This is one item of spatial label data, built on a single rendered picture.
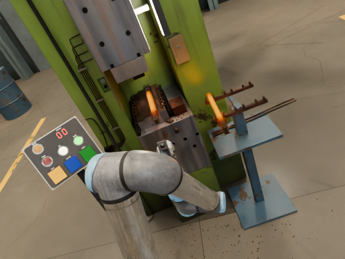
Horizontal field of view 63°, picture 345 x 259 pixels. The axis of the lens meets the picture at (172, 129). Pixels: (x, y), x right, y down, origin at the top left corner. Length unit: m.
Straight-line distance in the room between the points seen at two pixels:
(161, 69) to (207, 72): 0.43
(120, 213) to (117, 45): 0.99
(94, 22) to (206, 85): 0.81
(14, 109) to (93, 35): 4.75
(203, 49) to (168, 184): 1.20
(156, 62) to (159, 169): 1.47
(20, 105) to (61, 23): 4.59
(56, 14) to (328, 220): 2.11
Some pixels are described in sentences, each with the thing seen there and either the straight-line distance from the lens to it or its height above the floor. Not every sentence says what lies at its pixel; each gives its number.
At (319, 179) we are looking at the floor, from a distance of 2.47.
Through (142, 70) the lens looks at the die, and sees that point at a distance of 1.66.
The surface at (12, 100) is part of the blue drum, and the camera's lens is 6.18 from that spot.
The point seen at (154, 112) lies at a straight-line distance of 1.76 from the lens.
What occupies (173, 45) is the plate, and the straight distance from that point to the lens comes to 1.77.
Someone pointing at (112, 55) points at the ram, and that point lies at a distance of 1.62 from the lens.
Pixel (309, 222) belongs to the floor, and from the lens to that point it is 2.24.
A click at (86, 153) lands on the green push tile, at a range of 1.72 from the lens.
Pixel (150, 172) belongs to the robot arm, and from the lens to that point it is 0.76.
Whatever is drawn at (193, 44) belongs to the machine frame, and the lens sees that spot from 1.82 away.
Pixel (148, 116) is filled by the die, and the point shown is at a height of 0.99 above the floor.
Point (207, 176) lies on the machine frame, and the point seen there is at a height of 0.38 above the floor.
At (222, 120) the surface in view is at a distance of 1.53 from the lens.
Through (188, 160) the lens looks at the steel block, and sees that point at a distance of 1.96.
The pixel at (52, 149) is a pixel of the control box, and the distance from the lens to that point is 1.73.
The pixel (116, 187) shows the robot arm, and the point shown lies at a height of 1.36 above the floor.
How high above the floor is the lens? 1.86
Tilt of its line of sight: 34 degrees down
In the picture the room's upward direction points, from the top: 24 degrees counter-clockwise
